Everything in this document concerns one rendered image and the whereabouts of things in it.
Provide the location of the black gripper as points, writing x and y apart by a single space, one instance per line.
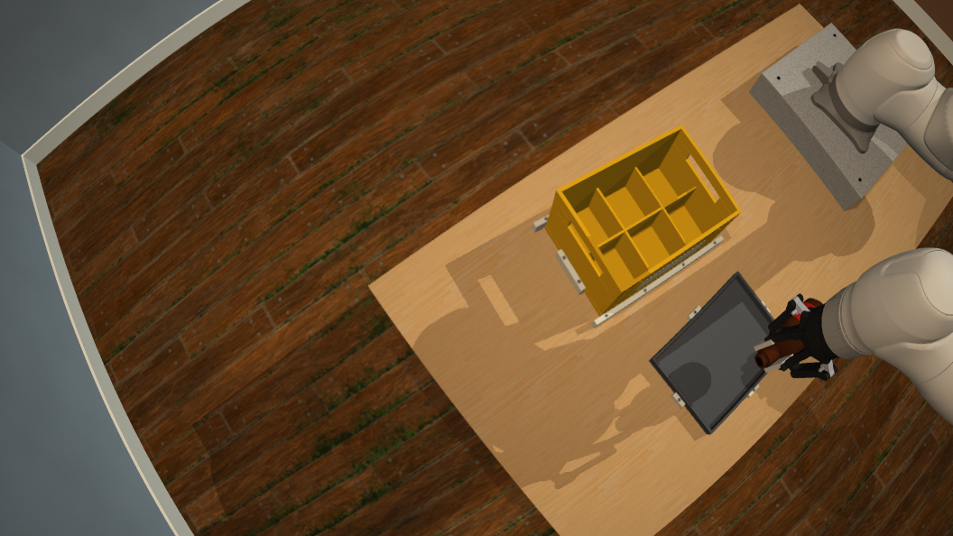
809 329

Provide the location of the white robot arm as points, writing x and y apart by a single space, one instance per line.
900 309

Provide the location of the yellow divided crate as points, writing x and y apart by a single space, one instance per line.
627 197

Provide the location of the brown bottle with red label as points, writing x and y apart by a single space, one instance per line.
768 355

